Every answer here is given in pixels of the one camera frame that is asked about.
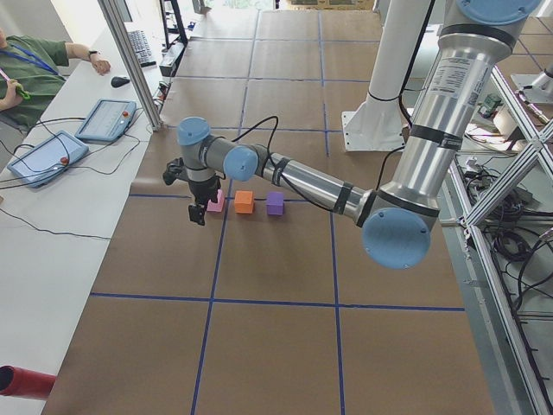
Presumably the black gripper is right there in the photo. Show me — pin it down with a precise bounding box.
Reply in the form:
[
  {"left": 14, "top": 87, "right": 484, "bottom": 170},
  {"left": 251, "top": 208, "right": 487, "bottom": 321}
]
[{"left": 188, "top": 176, "right": 220, "bottom": 226}]

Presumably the orange foam cube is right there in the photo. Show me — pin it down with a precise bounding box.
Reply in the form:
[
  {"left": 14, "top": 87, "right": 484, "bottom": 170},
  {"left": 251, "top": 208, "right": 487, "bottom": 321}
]
[{"left": 234, "top": 190, "right": 255, "bottom": 214}]

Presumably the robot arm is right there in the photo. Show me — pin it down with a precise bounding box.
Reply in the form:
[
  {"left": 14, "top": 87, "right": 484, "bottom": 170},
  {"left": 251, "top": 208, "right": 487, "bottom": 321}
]
[{"left": 163, "top": 1, "right": 537, "bottom": 269}]

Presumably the pink foam cube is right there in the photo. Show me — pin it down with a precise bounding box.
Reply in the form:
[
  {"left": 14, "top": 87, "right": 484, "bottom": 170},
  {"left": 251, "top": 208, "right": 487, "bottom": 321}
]
[{"left": 207, "top": 189, "right": 226, "bottom": 213}]

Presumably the dark purple foam cube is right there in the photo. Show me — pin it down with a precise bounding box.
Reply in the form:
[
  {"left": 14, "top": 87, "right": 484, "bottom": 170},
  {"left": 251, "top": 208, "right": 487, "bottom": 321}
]
[{"left": 265, "top": 191, "right": 284, "bottom": 216}]

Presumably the far teach pendant tablet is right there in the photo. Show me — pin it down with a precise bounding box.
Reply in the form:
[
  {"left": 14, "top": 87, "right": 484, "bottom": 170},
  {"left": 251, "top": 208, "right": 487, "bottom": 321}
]
[{"left": 75, "top": 99, "right": 137, "bottom": 143}]

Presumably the teach pendant tablet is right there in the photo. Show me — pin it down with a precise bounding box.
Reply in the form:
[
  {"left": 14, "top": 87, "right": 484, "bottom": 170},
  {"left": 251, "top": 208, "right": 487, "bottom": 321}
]
[
  {"left": 75, "top": 99, "right": 137, "bottom": 143},
  {"left": 7, "top": 131, "right": 89, "bottom": 188}
]

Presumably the black computer mouse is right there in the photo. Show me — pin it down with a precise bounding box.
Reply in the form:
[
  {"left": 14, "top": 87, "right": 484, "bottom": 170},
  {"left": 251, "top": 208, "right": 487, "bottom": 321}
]
[{"left": 111, "top": 76, "right": 130, "bottom": 88}]

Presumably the near teach pendant tablet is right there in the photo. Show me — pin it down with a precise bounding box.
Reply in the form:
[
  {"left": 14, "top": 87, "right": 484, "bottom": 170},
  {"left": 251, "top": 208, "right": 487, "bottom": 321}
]
[{"left": 7, "top": 131, "right": 89, "bottom": 188}]

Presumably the black keyboard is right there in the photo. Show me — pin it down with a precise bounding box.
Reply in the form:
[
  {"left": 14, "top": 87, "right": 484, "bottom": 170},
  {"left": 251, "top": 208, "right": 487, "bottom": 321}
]
[{"left": 127, "top": 30, "right": 156, "bottom": 67}]

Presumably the seated person in green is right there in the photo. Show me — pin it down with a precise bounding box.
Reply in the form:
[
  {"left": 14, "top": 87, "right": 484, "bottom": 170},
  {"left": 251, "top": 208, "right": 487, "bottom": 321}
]
[{"left": 1, "top": 34, "right": 111, "bottom": 130}]

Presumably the red cylinder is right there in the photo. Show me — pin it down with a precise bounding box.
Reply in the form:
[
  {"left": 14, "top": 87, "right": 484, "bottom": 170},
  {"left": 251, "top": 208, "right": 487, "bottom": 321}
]
[{"left": 1, "top": 366, "right": 56, "bottom": 400}]

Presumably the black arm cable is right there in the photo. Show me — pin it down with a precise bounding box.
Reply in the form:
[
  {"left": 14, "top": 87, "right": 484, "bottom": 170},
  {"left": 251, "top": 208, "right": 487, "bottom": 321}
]
[{"left": 232, "top": 114, "right": 407, "bottom": 213}]

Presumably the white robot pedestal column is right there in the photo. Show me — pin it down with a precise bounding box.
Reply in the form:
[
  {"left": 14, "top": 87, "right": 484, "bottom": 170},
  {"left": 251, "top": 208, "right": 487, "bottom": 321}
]
[{"left": 342, "top": 0, "right": 434, "bottom": 152}]

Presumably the aluminium frame post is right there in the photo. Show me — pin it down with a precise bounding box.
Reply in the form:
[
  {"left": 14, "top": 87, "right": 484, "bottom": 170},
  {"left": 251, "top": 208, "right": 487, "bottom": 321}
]
[{"left": 98, "top": 0, "right": 162, "bottom": 131}]

